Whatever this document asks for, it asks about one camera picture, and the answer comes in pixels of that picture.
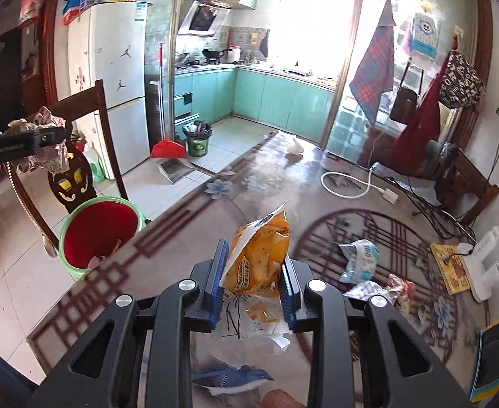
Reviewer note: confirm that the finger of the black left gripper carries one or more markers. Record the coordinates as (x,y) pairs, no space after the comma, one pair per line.
(18,145)

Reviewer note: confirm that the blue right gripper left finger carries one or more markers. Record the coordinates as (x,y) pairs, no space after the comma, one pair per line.
(205,310)

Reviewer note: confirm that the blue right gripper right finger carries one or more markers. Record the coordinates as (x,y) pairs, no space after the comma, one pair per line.
(293,278)

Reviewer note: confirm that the orange snack bag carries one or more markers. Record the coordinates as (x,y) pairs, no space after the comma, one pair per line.
(251,321)

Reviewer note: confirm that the blue white plastic wrapper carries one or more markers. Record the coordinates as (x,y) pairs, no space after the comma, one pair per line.
(362,259)

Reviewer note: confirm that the pink wrapper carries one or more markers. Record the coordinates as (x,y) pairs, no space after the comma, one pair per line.
(52,157)

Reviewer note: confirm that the green kitchen trash bin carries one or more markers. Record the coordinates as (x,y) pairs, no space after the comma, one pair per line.
(197,135)

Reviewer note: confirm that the teal kitchen cabinets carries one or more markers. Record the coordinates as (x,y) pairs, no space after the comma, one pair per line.
(289,104)

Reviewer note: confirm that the right hand thumb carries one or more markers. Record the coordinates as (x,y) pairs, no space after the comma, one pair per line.
(280,399)

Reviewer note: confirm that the crumpled red white wrapper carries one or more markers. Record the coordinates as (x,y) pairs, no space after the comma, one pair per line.
(397,291)

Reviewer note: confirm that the grey dustpan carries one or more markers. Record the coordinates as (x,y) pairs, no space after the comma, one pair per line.
(174,169)

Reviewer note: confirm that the red bin green rim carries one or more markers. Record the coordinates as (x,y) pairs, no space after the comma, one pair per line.
(96,229)

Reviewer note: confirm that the white tissue on table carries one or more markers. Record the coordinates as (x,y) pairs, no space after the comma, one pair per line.
(295,148)

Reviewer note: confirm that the white refrigerator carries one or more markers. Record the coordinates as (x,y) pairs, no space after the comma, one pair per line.
(106,43)

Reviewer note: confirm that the yellow picture book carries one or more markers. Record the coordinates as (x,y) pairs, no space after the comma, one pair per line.
(449,261)

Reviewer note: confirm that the white power strip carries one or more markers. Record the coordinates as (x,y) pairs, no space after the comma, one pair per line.
(481,279)

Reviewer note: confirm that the red hanging garment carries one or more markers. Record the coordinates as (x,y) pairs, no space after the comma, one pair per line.
(409,149)

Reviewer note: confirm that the dark wooden side chair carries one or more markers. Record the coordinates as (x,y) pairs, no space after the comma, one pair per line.
(456,176)

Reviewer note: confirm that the brown hanging handbag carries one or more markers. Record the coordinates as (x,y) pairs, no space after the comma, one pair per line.
(406,99)

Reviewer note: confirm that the plaid hanging cloth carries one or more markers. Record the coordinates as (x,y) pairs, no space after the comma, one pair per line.
(375,72)

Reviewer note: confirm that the colourful tablet case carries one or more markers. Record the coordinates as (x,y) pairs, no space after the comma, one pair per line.
(485,383)

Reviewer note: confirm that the white rice cooker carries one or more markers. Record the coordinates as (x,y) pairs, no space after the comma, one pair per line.
(233,54)

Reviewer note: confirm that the black wok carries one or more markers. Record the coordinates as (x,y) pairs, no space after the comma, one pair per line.
(213,55)

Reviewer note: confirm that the range hood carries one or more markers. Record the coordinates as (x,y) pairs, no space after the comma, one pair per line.
(201,17)

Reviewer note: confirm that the black white patterned bag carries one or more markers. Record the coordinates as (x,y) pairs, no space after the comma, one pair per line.
(461,86)

